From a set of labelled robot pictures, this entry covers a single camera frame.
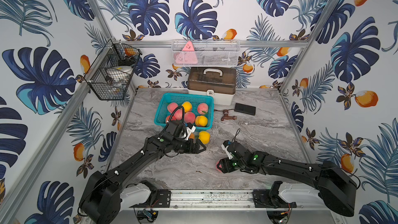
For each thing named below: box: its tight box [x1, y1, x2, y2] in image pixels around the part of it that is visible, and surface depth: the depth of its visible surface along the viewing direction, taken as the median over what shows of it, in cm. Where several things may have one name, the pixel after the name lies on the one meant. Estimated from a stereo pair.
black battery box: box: [234, 102, 257, 116], surface depth 109 cm
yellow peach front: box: [194, 115, 208, 128], surface depth 99 cm
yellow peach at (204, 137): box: [198, 130, 211, 145], surface depth 92 cm
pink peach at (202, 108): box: [197, 102, 209, 115], surface depth 104 cm
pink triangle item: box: [175, 40, 198, 65], surface depth 92 cm
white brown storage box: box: [187, 66, 237, 106], surface depth 103 cm
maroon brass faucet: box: [220, 109, 238, 122], surface depth 106 cm
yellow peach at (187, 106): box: [181, 101, 193, 114], surface depth 106 cm
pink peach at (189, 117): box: [183, 112, 196, 124], surface depth 100 cm
